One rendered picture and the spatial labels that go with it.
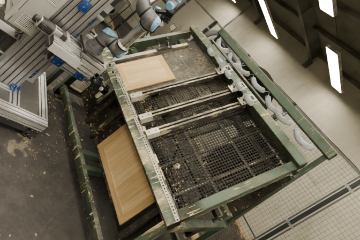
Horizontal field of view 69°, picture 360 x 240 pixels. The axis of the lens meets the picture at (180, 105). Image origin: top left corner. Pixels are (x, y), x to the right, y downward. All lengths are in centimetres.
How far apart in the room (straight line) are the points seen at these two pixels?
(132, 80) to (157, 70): 32
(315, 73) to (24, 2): 700
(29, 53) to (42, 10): 43
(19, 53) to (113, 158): 128
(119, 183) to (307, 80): 621
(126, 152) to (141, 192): 45
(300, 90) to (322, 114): 90
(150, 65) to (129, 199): 148
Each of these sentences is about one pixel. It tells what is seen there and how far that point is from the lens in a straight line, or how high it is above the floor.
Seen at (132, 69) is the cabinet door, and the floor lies 101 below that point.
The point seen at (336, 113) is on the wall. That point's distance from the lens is 735.
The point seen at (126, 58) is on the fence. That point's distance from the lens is 317.
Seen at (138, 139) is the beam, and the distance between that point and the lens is 238.
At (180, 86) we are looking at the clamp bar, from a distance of 281.
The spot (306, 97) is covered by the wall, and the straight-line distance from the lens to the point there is 761.
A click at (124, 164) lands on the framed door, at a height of 49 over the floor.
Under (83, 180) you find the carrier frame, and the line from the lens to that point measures 272.
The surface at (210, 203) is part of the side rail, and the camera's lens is 216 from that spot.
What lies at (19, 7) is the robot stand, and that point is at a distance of 233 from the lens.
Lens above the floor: 175
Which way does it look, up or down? 11 degrees down
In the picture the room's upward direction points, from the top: 53 degrees clockwise
